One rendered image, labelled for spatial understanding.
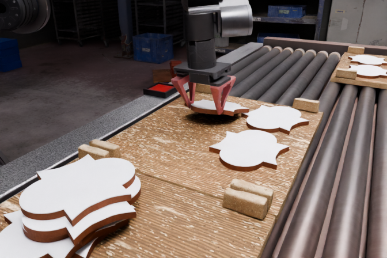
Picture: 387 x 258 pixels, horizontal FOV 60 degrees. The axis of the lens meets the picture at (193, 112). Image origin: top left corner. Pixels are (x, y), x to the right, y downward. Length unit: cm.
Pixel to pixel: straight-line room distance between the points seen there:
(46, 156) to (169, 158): 24
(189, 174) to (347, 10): 478
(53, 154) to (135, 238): 31
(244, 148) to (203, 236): 22
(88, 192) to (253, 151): 29
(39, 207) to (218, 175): 27
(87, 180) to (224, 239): 19
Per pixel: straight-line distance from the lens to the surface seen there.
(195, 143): 64
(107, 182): 45
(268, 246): 47
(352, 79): 113
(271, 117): 74
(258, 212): 46
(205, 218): 46
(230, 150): 60
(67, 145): 72
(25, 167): 67
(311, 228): 50
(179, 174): 54
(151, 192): 51
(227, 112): 69
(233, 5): 66
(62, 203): 43
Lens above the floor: 123
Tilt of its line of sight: 23 degrees down
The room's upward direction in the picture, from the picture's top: straight up
